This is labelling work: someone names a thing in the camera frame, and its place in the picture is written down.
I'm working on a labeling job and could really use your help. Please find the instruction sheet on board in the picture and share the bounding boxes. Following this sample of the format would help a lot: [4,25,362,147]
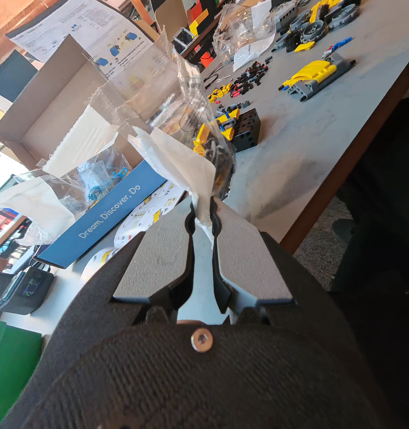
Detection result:
[5,0,155,80]

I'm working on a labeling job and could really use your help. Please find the clear bag of yellow blue parts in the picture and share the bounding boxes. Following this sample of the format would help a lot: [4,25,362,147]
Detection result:
[88,25,237,249]

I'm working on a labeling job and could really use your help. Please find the pile of black red pins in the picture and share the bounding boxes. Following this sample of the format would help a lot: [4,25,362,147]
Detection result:
[229,60,269,98]

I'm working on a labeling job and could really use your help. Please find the black cable with plug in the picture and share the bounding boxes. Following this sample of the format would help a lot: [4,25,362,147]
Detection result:
[202,63,226,88]

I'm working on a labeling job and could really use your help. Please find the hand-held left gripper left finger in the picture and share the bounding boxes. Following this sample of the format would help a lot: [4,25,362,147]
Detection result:
[112,196,196,313]

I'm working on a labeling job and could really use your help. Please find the person's black trousers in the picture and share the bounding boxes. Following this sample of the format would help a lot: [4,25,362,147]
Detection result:
[325,95,409,429]

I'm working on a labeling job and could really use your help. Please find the instruction booklet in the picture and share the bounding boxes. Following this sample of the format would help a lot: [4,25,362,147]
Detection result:
[80,181,187,283]

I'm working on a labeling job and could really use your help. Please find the empty clear plastic bag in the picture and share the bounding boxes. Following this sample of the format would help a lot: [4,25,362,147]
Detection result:
[212,0,276,64]

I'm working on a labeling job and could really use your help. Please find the pile of wheels and beams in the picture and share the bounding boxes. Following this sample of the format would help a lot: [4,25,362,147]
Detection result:
[271,0,361,53]

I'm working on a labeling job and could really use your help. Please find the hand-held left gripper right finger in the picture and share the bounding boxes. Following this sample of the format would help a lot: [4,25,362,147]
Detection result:
[209,196,295,324]

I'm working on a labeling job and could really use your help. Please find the black battery box yellow assembly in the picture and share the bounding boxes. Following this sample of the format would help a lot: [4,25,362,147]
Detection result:
[215,107,262,154]

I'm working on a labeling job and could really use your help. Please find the small black device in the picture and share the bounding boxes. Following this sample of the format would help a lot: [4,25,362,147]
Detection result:
[0,266,55,316]

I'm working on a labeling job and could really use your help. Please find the clear bag of cyan parts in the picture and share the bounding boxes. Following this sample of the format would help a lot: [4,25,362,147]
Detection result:
[0,147,133,247]

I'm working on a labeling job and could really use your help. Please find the grey desk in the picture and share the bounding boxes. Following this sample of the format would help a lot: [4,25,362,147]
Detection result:
[0,0,409,327]

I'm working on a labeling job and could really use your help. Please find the yellow grey brick assembly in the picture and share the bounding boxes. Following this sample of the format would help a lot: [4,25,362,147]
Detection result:
[278,52,357,103]

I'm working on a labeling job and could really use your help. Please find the grey motor block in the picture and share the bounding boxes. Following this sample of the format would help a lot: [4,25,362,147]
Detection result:
[275,3,299,33]

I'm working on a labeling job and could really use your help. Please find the blue cardboard kit box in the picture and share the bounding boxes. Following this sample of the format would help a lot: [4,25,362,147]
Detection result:
[0,34,160,175]

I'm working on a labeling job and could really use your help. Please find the green plastic bin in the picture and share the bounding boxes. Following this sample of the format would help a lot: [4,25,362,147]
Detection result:
[0,318,43,421]

